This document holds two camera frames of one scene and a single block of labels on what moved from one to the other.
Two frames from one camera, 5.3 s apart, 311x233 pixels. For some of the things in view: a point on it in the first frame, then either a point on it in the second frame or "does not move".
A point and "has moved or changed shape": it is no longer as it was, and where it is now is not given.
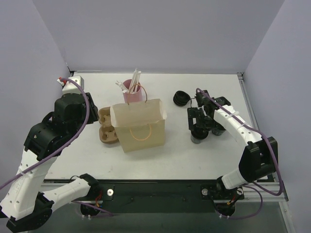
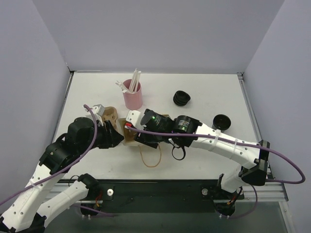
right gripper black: (194, 119) → (145, 140)
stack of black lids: (181, 98) does not move
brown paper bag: (141, 125) has moved or changed shape
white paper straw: (133, 80) does not move
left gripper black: (92, 107) → (107, 134)
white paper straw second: (137, 81) does not move
